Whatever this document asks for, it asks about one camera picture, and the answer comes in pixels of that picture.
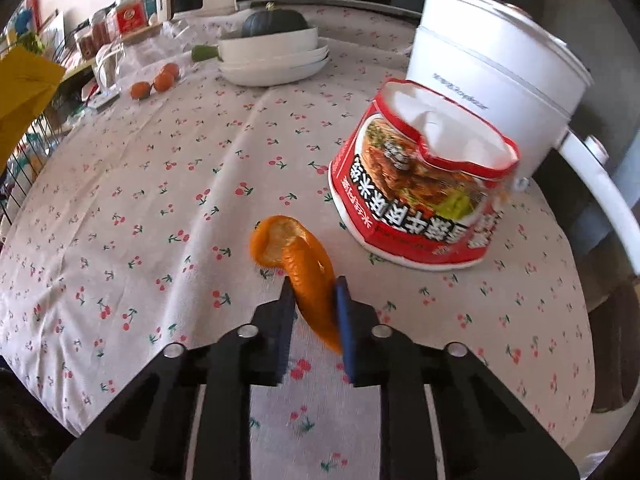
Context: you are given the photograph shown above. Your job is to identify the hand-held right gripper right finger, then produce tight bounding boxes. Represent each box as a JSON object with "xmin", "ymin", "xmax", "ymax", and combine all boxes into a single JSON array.
[{"xmin": 334, "ymin": 275, "xmax": 583, "ymax": 480}]

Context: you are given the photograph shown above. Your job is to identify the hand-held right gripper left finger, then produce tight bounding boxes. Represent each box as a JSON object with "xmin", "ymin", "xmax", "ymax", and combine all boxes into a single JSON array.
[{"xmin": 50, "ymin": 276, "xmax": 298, "ymax": 480}]

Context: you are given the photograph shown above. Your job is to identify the large orange peel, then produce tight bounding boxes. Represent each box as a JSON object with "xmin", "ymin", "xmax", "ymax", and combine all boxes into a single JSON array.
[{"xmin": 250, "ymin": 215, "xmax": 346, "ymax": 353}]

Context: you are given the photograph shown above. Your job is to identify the red instant noodle bowl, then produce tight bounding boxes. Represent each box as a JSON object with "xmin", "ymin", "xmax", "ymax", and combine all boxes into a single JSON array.
[{"xmin": 327, "ymin": 79, "xmax": 521, "ymax": 272}]

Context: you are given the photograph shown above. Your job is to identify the cherry print tablecloth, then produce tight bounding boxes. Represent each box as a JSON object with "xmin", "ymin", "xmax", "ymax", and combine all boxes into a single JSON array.
[{"xmin": 0, "ymin": 2, "xmax": 601, "ymax": 480}]

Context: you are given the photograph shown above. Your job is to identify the stack of white bowls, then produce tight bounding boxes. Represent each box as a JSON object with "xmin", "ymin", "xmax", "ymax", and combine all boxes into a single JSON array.
[{"xmin": 220, "ymin": 55, "xmax": 331, "ymax": 87}]

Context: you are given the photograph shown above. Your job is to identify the dark brown chair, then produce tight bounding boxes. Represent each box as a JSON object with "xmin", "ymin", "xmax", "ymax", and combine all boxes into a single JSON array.
[{"xmin": 585, "ymin": 270, "xmax": 640, "ymax": 413}]

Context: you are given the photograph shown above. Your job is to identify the white plate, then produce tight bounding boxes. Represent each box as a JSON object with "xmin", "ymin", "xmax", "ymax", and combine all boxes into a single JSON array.
[{"xmin": 220, "ymin": 44, "xmax": 330, "ymax": 73}]

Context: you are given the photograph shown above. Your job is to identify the stacked cream bowls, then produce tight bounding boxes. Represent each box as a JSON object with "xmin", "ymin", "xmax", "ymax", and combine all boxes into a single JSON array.
[{"xmin": 191, "ymin": 25, "xmax": 320, "ymax": 64}]

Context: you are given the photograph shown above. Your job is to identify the white electric cooking pot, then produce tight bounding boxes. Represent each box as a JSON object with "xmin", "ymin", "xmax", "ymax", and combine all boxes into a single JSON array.
[{"xmin": 405, "ymin": 0, "xmax": 640, "ymax": 276}]

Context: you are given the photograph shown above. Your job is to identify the dark green squash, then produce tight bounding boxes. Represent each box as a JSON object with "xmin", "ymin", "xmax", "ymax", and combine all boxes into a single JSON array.
[{"xmin": 241, "ymin": 2, "xmax": 310, "ymax": 38}]

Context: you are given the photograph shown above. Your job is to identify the glass jar with cork lid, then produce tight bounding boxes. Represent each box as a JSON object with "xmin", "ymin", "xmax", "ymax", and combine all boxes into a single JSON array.
[{"xmin": 94, "ymin": 20, "xmax": 183, "ymax": 96}]

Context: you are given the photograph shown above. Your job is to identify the red label jar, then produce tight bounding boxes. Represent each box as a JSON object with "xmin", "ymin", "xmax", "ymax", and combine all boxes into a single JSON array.
[{"xmin": 112, "ymin": 0, "xmax": 148, "ymax": 36}]

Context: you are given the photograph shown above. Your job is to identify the glass spice jar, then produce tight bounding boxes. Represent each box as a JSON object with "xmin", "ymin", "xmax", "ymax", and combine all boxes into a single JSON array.
[
  {"xmin": 90, "ymin": 9, "xmax": 114, "ymax": 46},
  {"xmin": 75, "ymin": 22, "xmax": 98, "ymax": 57}
]

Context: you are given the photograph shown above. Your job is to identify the yellow snack packet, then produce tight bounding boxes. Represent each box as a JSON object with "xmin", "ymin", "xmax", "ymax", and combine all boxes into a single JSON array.
[{"xmin": 0, "ymin": 45, "xmax": 67, "ymax": 173}]

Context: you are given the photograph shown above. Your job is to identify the green leafy sprig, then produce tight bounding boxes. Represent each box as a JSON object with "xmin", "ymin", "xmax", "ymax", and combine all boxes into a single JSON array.
[{"xmin": 15, "ymin": 30, "xmax": 48, "ymax": 54}]

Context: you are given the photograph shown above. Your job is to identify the black wire rack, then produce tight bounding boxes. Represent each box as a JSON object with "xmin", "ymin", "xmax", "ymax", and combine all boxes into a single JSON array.
[{"xmin": 0, "ymin": 35, "xmax": 121, "ymax": 226}]

